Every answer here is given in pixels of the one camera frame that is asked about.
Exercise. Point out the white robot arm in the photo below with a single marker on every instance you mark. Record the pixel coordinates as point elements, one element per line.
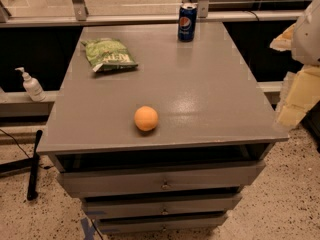
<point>305,46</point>

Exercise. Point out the grey drawer cabinet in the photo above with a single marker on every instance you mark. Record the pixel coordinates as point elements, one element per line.
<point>210,109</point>

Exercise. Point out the orange fruit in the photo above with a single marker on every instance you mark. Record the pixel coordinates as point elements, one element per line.
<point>146,118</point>

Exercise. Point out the top grey drawer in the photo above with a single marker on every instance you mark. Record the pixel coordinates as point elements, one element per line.
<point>125,182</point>

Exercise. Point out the grey drawer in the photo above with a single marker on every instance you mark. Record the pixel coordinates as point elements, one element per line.
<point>166,206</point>
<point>125,182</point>
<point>161,223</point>

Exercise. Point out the green chip bag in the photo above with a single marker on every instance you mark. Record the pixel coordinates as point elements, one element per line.
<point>107,54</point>

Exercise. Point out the blue Pepsi can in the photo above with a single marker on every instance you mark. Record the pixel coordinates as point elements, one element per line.
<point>187,22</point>

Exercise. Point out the middle grey drawer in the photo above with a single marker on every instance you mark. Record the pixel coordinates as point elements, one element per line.
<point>166,206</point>

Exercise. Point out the bottom grey drawer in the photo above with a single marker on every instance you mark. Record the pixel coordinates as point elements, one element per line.
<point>161,223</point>

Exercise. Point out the white pump bottle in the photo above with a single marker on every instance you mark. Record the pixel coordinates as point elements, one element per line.
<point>32,86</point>

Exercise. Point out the black stand leg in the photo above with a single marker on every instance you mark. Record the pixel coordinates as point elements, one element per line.
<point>31,162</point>

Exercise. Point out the grey metal window rail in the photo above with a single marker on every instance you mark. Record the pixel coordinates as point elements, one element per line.
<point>54,13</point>

